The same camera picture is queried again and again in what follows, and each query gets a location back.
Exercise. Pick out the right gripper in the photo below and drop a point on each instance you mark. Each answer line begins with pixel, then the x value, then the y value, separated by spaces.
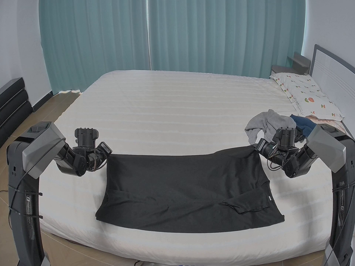
pixel 266 148

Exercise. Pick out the black T-shirt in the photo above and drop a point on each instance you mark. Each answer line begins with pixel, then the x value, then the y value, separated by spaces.
pixel 180 190

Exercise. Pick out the bed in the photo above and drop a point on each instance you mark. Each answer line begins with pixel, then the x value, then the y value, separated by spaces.
pixel 166 107

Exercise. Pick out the pile of clothes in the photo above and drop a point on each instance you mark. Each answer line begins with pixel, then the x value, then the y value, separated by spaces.
pixel 263 123

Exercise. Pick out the grey bedside table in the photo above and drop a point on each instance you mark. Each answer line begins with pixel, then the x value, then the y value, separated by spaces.
pixel 301 61

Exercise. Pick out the white printed pillow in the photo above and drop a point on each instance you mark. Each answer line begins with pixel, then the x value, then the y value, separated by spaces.
pixel 307 93

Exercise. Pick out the blue-green curtain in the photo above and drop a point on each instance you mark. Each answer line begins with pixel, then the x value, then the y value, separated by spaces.
pixel 222 32
pixel 97 37

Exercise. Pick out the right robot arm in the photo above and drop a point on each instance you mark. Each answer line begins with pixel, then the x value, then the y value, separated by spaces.
pixel 327 148

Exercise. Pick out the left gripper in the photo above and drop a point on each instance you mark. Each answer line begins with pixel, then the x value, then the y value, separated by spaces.
pixel 102 154

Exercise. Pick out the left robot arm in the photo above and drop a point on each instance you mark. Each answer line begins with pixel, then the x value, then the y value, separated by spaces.
pixel 41 148

